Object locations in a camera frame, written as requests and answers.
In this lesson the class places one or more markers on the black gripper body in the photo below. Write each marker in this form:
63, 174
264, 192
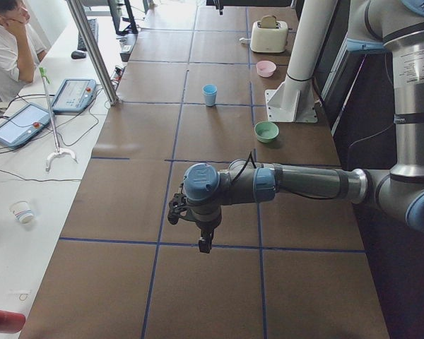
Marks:
205, 227

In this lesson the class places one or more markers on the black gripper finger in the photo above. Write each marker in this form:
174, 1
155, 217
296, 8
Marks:
218, 6
205, 241

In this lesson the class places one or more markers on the light blue cup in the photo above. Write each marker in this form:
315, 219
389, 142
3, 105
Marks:
210, 91
210, 100

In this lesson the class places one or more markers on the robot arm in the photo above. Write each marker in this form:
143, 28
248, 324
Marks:
373, 26

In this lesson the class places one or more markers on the bread slice in toaster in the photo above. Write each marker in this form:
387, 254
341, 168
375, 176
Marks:
268, 22

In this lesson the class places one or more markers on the cream toaster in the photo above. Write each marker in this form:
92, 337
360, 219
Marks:
269, 40

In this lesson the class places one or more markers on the pink bowl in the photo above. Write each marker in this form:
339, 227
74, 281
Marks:
265, 68

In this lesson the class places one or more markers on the black monitor stand far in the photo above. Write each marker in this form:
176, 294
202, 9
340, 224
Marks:
122, 17

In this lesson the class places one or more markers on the green bowl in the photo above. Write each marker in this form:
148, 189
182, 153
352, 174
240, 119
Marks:
266, 131

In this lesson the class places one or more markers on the black computer mouse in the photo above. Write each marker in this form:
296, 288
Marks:
78, 54

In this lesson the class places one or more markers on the white metal stand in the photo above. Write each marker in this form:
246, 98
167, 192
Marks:
59, 151

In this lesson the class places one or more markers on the far teach pendant tablet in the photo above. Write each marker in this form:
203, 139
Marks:
74, 95

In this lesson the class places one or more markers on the teach pendant tablet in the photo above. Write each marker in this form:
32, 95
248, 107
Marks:
74, 95
23, 125

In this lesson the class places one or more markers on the paper cup with stripes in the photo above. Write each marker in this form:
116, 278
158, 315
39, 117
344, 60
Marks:
22, 211

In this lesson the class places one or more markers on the near teach pendant tablet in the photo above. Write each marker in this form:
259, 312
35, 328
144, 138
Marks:
23, 125

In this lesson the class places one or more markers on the seated man white shirt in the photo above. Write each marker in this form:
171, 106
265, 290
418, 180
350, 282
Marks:
21, 49

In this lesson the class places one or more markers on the red cylinder object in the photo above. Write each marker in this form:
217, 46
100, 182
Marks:
11, 322

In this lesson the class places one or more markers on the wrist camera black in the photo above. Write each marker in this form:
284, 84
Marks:
177, 208

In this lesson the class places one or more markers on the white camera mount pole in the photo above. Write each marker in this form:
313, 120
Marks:
293, 100

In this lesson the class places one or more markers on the aluminium frame post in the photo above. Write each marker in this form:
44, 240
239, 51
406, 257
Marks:
81, 21

